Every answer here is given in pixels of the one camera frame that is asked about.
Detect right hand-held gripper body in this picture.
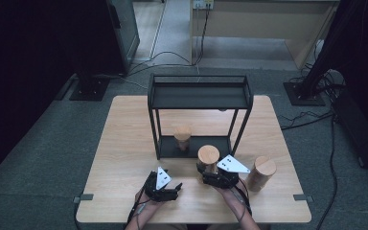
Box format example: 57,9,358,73
200,154,251,190

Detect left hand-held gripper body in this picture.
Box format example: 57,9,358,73
144,166,180,203

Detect tall glass jar red berries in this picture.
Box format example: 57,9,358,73
196,144,220,175

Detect glass jar pale contents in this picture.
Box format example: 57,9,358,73
245,155,278,193

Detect short glass jar round nuts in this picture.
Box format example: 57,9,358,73
172,125,193,152

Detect black metal shelf rack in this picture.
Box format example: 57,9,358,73
147,74,254,161

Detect person's right hand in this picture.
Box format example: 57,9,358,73
215,183,243,201

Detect grey table edge clip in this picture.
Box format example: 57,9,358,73
292,193,314,203
73,193,95,204

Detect black stand square base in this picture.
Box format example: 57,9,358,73
69,76,111,103

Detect black equipment box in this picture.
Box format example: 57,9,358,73
332,89,368,171

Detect white power strip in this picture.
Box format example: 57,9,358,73
193,0,215,10

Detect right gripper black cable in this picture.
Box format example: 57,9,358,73
232,178,254,223

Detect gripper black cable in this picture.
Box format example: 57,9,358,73
126,191,151,230
232,178,254,223

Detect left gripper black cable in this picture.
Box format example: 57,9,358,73
126,191,151,230

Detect black floor cable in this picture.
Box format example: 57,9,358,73
121,8,211,79
315,116,338,230
278,109,334,131

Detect black stand with cable bundle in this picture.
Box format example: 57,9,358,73
283,0,368,107

